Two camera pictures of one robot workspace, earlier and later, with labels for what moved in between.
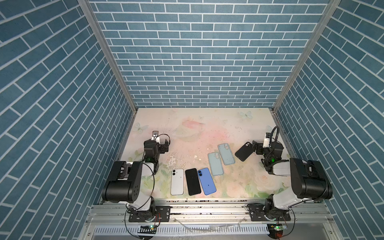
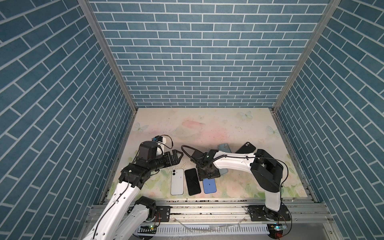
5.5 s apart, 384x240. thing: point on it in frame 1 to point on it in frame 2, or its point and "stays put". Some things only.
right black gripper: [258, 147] to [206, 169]
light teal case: [226, 154] stays put
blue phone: [206, 181] stays put
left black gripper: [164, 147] to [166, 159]
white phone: [177, 183] stays put
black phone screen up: [192, 181] stays put
